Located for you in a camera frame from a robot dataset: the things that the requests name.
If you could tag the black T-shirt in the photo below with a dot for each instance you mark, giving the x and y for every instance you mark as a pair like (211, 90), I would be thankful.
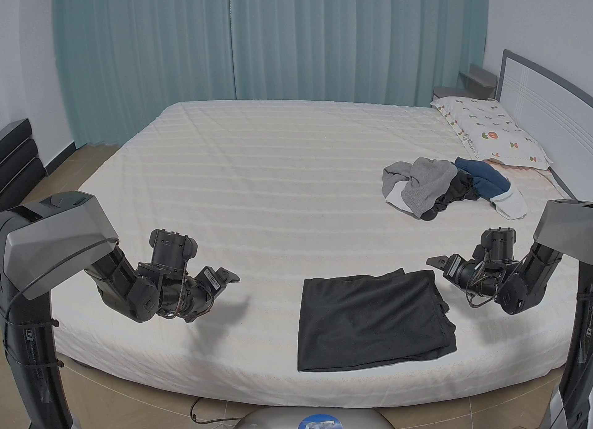
(370, 320)

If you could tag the blue-green curtain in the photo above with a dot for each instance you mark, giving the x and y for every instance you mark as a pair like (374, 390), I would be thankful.
(278, 24)

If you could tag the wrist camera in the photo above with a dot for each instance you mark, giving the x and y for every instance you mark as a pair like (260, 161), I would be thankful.
(499, 244)
(173, 251)

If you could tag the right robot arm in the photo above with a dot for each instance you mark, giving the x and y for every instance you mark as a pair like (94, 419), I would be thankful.
(560, 232)

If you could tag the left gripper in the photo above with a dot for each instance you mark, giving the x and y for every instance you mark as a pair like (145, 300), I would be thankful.
(204, 293)

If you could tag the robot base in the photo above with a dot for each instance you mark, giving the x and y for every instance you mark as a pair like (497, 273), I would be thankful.
(278, 420)

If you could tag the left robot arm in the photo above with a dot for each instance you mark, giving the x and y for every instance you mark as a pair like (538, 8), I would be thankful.
(55, 237)

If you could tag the white printed pillow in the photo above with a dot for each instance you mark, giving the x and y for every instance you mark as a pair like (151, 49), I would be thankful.
(491, 133)

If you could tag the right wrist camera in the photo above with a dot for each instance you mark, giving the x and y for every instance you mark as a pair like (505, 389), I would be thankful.
(499, 244)

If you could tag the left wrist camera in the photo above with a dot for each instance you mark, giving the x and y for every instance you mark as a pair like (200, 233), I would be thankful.
(173, 251)

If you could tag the black chest of drawers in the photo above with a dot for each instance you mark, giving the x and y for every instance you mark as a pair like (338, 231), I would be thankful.
(16, 163)

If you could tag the pile of clothes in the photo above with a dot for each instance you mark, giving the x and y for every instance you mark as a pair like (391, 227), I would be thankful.
(426, 182)

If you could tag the bed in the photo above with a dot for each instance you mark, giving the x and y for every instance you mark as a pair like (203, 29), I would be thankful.
(278, 177)

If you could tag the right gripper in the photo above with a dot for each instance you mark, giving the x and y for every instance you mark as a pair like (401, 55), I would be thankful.
(465, 276)

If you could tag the grey bedside table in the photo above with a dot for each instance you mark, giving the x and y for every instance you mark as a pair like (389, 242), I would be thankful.
(477, 77)

